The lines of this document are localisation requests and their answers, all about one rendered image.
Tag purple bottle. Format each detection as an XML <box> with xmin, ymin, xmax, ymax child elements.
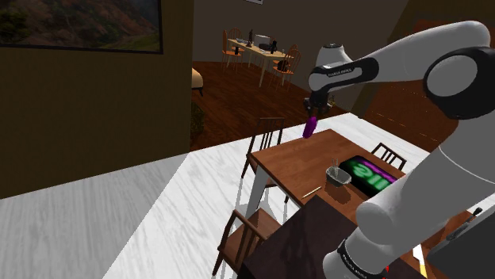
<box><xmin>301</xmin><ymin>117</ymin><xmax>319</xmax><ymax>140</ymax></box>

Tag orange wooden chair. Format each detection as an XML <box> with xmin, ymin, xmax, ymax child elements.
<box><xmin>269</xmin><ymin>43</ymin><xmax>302</xmax><ymax>93</ymax></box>
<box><xmin>221</xmin><ymin>27</ymin><xmax>246</xmax><ymax>74</ymax></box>

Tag dark wooden chair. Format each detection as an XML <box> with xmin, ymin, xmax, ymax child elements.
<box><xmin>370</xmin><ymin>142</ymin><xmax>409</xmax><ymax>171</ymax></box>
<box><xmin>240</xmin><ymin>117</ymin><xmax>286</xmax><ymax>179</ymax></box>
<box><xmin>211</xmin><ymin>208</ymin><xmax>284</xmax><ymax>277</ymax></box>

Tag brown wooden table white legs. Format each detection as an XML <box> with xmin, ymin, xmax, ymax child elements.
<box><xmin>244</xmin><ymin>128</ymin><xmax>476</xmax><ymax>279</ymax></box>

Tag pale dining table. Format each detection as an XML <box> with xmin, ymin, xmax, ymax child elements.
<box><xmin>226</xmin><ymin>29</ymin><xmax>296</xmax><ymax>89</ymax></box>

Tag black box green purple print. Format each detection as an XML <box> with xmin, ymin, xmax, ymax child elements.
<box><xmin>338</xmin><ymin>155</ymin><xmax>399</xmax><ymax>199</ymax></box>

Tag wooden pencil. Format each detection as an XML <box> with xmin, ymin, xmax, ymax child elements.
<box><xmin>301</xmin><ymin>185</ymin><xmax>323</xmax><ymax>201</ymax></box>

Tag beige armchair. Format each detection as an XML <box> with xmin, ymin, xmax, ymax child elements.
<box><xmin>191</xmin><ymin>67</ymin><xmax>205</xmax><ymax>97</ymax></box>

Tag white and yellow flat object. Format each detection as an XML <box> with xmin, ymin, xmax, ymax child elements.
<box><xmin>412</xmin><ymin>243</ymin><xmax>429</xmax><ymax>279</ymax></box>

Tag dark grey flat slab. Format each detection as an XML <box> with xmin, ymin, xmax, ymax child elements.
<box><xmin>426</xmin><ymin>204</ymin><xmax>495</xmax><ymax>279</ymax></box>

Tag framed landscape wall picture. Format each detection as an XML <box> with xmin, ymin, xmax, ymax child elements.
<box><xmin>0</xmin><ymin>0</ymin><xmax>163</xmax><ymax>55</ymax></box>

